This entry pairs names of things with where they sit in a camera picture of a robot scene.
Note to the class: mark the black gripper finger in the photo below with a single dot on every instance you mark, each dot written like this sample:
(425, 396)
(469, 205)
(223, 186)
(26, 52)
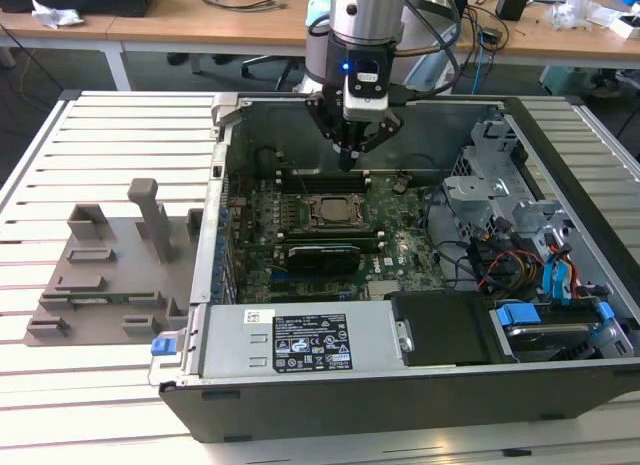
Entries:
(325, 120)
(382, 130)

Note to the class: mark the silver CPU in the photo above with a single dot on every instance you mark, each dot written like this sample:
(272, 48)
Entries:
(336, 211)

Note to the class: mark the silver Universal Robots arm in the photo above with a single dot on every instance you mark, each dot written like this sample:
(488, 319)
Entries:
(367, 15)

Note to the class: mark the CPU socket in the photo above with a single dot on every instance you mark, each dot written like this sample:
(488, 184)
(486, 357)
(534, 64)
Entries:
(310, 227)

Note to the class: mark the black RAM slot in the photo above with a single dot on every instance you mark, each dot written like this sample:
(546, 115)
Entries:
(320, 170)
(325, 233)
(367, 240)
(340, 190)
(340, 177)
(340, 183)

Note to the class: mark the round coin cell battery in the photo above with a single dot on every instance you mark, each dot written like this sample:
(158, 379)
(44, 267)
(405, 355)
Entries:
(400, 186)

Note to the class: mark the black office chair base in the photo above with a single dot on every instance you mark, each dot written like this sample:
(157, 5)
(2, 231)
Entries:
(265, 61)

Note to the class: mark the black cylinder component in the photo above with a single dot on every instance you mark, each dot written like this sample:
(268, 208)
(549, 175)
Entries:
(267, 162)

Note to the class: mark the pale blue teach pendant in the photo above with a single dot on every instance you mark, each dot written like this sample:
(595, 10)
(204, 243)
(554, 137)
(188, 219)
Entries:
(425, 72)

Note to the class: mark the green motherboard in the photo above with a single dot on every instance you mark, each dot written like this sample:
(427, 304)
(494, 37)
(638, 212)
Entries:
(400, 235)

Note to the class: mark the silver drive cage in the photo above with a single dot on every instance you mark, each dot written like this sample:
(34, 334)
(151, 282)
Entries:
(470, 195)

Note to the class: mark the black graphics card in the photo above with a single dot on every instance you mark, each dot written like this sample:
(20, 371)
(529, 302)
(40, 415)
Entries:
(325, 260)

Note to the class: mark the black power adapter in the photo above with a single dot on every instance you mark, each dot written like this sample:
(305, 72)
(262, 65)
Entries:
(491, 36)

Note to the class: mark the silver chipset heatsink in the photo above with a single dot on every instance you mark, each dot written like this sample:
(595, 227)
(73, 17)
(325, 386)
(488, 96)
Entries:
(384, 289)

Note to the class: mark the blue expansion slot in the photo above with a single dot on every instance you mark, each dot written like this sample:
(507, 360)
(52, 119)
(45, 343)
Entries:
(280, 276)

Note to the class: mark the wooden desk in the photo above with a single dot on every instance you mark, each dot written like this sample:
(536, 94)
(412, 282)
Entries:
(175, 25)
(550, 40)

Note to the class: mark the black expansion slot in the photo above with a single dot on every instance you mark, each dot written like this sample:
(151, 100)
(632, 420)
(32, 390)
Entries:
(320, 287)

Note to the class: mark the small black box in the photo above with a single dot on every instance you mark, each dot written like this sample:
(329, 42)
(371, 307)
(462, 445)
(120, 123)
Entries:
(511, 6)

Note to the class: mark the teal bin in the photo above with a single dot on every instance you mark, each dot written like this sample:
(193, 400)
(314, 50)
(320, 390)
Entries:
(562, 80)

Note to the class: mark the black plastic bay cover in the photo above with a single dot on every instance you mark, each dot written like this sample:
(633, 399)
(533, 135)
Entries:
(440, 330)

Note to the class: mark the clear plastic bag pile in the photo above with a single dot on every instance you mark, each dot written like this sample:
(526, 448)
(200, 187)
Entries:
(575, 10)

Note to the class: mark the hard disk in blue carrier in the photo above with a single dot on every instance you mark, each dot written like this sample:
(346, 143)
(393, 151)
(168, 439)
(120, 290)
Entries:
(517, 315)

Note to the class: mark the silver power supply unit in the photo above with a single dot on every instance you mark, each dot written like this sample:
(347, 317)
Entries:
(230, 340)

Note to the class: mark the grey parts rack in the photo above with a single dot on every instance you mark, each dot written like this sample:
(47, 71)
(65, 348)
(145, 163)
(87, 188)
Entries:
(130, 285)

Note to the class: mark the small white box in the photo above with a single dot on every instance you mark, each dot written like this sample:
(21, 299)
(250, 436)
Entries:
(627, 27)

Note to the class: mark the blue case latch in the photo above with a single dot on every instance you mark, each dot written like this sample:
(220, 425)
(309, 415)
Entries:
(162, 347)

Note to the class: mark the black open PC case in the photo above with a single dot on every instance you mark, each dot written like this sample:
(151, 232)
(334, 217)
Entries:
(400, 410)

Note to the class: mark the crumpled white paper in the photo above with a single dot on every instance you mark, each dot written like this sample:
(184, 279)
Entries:
(55, 15)

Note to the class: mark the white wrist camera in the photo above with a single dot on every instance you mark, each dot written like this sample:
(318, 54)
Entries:
(365, 107)

